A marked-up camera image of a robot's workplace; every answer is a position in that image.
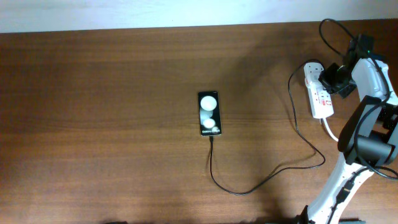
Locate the black USB charging cable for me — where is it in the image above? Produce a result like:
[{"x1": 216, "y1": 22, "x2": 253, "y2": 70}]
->
[{"x1": 208, "y1": 58, "x2": 326, "y2": 196}]

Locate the black smartphone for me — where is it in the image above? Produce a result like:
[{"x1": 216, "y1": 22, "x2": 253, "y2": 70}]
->
[{"x1": 198, "y1": 91, "x2": 222, "y2": 136}]

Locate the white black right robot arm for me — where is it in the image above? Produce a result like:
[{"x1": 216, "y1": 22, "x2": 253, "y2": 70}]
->
[{"x1": 295, "y1": 34, "x2": 397, "y2": 223}]

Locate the white USB charger adapter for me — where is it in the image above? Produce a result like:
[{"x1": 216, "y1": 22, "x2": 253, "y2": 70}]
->
[{"x1": 303, "y1": 62, "x2": 324, "y2": 88}]

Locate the white power strip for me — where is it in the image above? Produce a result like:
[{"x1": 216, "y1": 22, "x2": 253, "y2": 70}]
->
[{"x1": 307, "y1": 82, "x2": 334, "y2": 119}]

